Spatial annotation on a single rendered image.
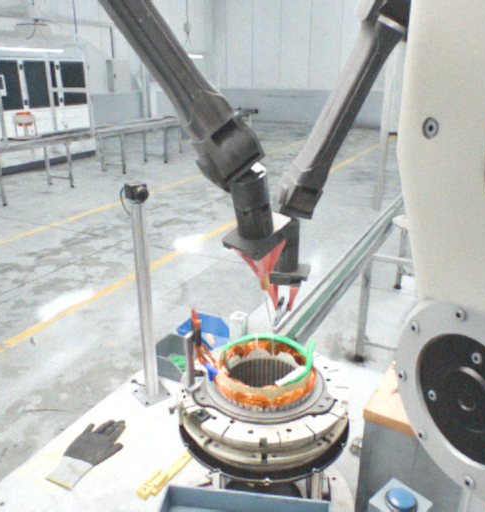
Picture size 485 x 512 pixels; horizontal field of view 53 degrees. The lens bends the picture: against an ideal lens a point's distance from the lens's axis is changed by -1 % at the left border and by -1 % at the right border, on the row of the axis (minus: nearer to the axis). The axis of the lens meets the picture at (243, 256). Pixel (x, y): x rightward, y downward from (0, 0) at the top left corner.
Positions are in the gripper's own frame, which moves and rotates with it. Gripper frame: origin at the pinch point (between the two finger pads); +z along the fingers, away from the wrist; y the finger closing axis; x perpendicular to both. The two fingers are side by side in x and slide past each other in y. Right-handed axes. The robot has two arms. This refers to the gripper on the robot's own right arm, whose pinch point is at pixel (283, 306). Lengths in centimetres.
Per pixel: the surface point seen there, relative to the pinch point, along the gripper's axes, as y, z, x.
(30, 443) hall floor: 129, 118, -57
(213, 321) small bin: 33, 34, -49
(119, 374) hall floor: 116, 119, -120
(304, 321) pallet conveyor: 4, 42, -71
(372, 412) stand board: -20.1, 10.8, 16.9
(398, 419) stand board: -24.6, 10.6, 18.0
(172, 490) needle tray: 9.0, 11.3, 42.5
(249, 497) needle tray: -2.8, 10.9, 41.1
